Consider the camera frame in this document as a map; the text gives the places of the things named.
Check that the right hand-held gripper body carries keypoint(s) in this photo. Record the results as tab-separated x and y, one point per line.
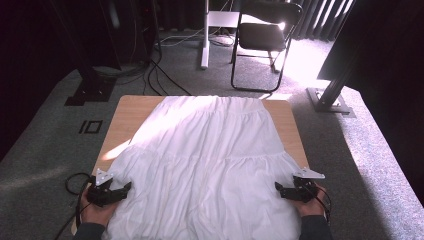
303	191

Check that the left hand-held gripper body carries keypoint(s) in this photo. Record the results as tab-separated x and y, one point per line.
101	195

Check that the white skirt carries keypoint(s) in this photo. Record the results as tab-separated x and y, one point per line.
206	160

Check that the person's right hand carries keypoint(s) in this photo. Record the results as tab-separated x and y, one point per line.
311	208

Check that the person's left hand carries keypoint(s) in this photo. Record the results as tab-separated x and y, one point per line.
95	215

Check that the black stand with grey base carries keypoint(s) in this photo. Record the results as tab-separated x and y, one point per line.
328	100

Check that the black stand with flat base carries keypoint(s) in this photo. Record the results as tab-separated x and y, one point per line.
90	91

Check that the black folding chair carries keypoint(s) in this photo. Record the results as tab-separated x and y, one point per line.
263	36

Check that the dark equipment rack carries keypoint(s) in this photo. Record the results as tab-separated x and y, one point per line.
133	30

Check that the dark pleated curtain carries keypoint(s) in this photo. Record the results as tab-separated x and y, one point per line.
316	20

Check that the white desk frame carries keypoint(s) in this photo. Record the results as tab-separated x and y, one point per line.
204	50

